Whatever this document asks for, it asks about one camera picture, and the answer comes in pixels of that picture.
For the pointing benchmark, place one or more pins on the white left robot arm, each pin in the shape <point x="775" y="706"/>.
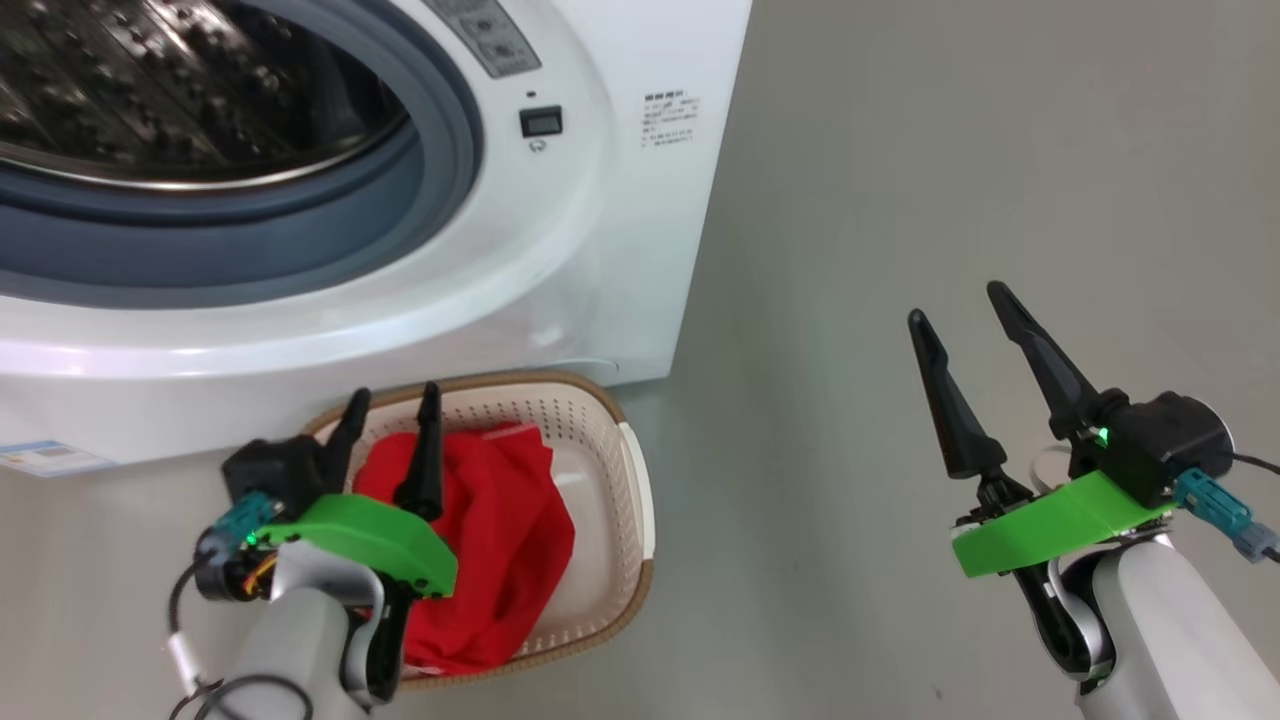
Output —
<point x="300" y="640"/>

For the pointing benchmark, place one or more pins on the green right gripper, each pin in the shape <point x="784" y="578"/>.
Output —
<point x="1060" y="525"/>

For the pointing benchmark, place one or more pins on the round white filter cover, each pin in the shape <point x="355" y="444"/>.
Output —
<point x="585" y="367"/>

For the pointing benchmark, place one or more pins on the blue energy label sticker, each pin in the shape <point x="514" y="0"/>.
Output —
<point x="50" y="458"/>

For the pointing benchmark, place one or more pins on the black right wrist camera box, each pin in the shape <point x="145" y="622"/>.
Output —
<point x="1160" y="435"/>

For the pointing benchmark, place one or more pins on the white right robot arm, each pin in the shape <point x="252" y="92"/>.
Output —
<point x="1170" y="630"/>

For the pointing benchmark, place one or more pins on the perforated steel washer drum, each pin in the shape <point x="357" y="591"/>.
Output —
<point x="180" y="90"/>

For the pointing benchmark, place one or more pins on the teal connector plug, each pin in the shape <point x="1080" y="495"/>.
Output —
<point x="235" y="520"/>
<point x="1215" y="505"/>

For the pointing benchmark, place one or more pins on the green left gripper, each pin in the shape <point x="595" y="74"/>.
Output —
<point x="370" y="535"/>

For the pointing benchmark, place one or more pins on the grey warning label strip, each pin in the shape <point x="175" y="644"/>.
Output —
<point x="490" y="40"/>

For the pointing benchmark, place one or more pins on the white front-load washing machine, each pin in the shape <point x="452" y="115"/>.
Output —
<point x="560" y="250"/>

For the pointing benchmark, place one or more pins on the black door latch socket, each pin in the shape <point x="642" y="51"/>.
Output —
<point x="540" y="121"/>

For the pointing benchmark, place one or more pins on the red and white garment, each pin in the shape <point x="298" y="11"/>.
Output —
<point x="500" y="540"/>

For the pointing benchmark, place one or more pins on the cream perforated basket brown rim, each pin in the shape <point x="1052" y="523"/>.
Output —
<point x="610" y="500"/>

